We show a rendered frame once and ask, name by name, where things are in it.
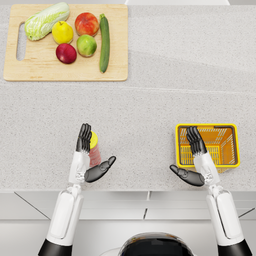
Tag red peach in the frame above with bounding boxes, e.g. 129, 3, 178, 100
74, 11, 100, 37

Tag yellow pear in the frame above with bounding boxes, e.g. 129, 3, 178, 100
51, 20, 75, 46

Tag dark round robot body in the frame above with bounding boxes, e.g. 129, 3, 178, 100
117, 232, 196, 256

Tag napa cabbage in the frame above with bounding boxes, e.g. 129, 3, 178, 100
23, 1, 71, 42

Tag wooden cutting board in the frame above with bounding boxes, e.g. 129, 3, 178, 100
3, 3, 129, 83

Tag green apple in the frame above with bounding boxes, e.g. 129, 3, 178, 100
76, 34, 98, 58

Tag green cucumber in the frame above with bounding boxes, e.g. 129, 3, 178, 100
98, 13, 111, 74

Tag red potato chip can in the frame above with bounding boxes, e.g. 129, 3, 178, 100
88, 130, 102, 168

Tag yellow slatted basket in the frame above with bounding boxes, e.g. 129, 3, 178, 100
175, 123, 241, 174

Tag dark red apple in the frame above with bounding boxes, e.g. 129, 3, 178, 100
55, 43, 78, 65

